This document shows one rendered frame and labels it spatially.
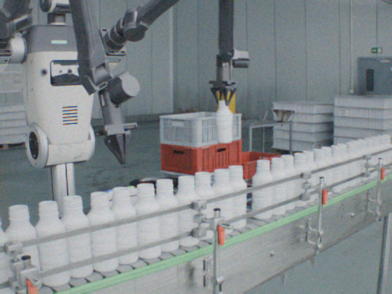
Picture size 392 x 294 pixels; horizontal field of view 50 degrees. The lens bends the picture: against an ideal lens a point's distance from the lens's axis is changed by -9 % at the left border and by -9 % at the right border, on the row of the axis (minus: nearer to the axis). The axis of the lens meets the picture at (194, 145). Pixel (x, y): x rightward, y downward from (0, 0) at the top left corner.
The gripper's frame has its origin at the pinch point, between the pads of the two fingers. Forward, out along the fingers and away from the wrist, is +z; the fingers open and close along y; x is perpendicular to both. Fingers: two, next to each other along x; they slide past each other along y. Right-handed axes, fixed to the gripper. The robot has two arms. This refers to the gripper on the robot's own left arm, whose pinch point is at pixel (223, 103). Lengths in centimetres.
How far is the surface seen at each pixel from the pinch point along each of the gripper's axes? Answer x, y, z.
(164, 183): 71, -44, 13
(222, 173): 53, -45, 13
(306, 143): -581, 296, 106
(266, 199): 36, -47, 23
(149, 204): 77, -45, 16
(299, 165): 18, -47, 16
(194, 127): -111, 123, 28
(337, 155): -6, -48, 15
